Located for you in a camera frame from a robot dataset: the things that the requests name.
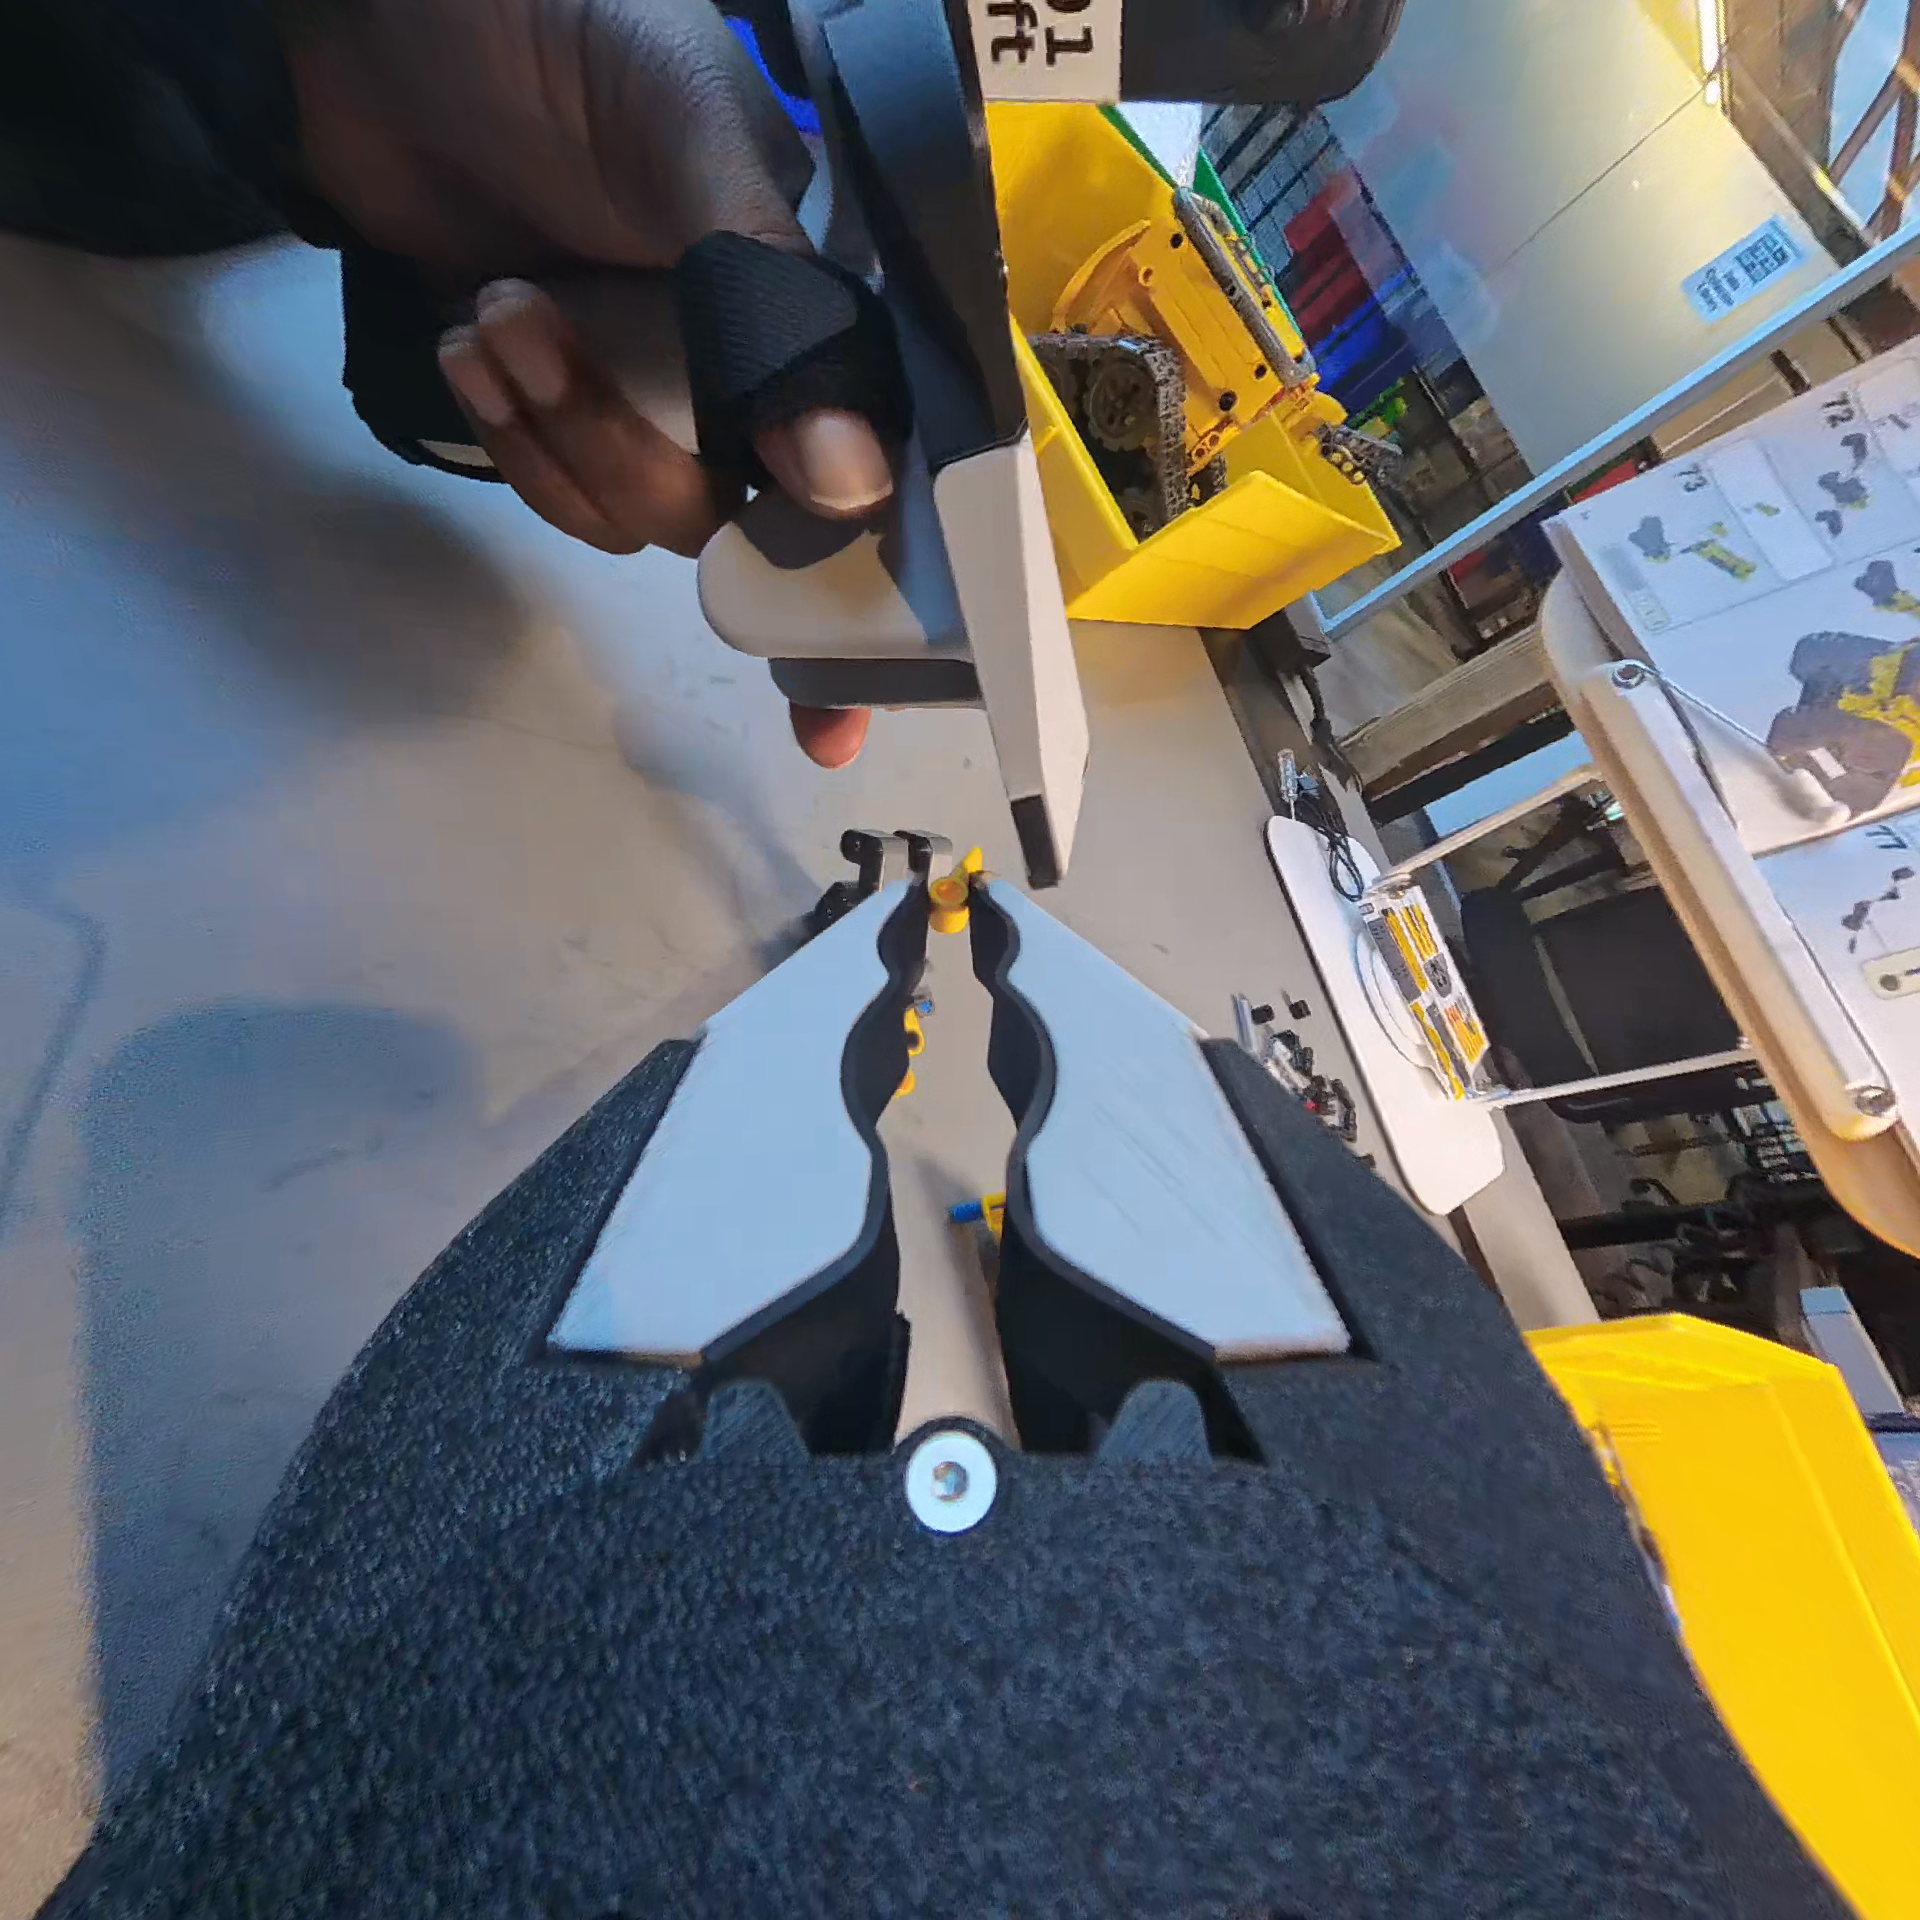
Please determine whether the stack of coloured crates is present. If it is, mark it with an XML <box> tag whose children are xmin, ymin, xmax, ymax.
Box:
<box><xmin>1200</xmin><ymin>104</ymin><xmax>1426</xmax><ymax>453</ymax></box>

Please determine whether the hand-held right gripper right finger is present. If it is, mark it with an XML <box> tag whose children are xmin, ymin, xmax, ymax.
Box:
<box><xmin>964</xmin><ymin>879</ymin><xmax>1356</xmax><ymax>1367</ymax></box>

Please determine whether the yellow plastic parts bin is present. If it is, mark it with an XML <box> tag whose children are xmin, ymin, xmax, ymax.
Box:
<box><xmin>1523</xmin><ymin>1312</ymin><xmax>1920</xmax><ymax>1920</ymax></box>

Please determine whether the clear stand with yellow card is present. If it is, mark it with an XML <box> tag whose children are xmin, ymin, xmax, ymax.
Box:
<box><xmin>1359</xmin><ymin>881</ymin><xmax>1497</xmax><ymax>1105</ymax></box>

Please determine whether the white sticker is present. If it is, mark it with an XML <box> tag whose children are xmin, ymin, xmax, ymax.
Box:
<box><xmin>1680</xmin><ymin>215</ymin><xmax>1801</xmax><ymax>323</ymax></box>

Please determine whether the cream book stand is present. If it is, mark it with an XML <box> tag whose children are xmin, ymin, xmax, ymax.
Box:
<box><xmin>1541</xmin><ymin>568</ymin><xmax>1920</xmax><ymax>1262</ymax></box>

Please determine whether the yellow tracked brick vehicle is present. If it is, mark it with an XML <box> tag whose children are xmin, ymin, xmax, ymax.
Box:
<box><xmin>1026</xmin><ymin>187</ymin><xmax>1403</xmax><ymax>542</ymax></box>

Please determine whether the black cable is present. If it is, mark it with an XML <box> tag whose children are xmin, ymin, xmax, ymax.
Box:
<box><xmin>1276</xmin><ymin>745</ymin><xmax>1370</xmax><ymax>902</ymax></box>

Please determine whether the instruction manual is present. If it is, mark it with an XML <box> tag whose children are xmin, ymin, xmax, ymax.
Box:
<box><xmin>1546</xmin><ymin>336</ymin><xmax>1920</xmax><ymax>1002</ymax></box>

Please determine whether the grey desk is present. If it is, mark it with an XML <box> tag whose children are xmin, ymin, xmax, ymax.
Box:
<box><xmin>0</xmin><ymin>224</ymin><xmax>1600</xmax><ymax>1877</ymax></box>

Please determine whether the person's left hand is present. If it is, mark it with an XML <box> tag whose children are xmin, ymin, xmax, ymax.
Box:
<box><xmin>276</xmin><ymin>0</ymin><xmax>909</xmax><ymax>770</ymax></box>

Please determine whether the pile of small brick pins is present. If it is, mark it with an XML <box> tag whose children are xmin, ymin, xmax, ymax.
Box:
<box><xmin>1233</xmin><ymin>990</ymin><xmax>1361</xmax><ymax>1143</ymax></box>

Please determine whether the person's left forearm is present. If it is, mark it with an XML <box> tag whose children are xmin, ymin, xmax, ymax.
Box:
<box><xmin>0</xmin><ymin>0</ymin><xmax>354</xmax><ymax>256</ymax></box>

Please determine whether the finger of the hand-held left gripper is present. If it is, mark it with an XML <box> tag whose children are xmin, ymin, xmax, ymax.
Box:
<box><xmin>933</xmin><ymin>431</ymin><xmax>1093</xmax><ymax>888</ymax></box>

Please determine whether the grey and yellow brick assembly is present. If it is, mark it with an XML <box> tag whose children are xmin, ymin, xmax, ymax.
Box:
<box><xmin>809</xmin><ymin>824</ymin><xmax>992</xmax><ymax>938</ymax></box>

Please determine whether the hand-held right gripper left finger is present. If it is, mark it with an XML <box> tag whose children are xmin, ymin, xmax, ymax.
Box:
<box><xmin>544</xmin><ymin>881</ymin><xmax>935</xmax><ymax>1367</ymax></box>

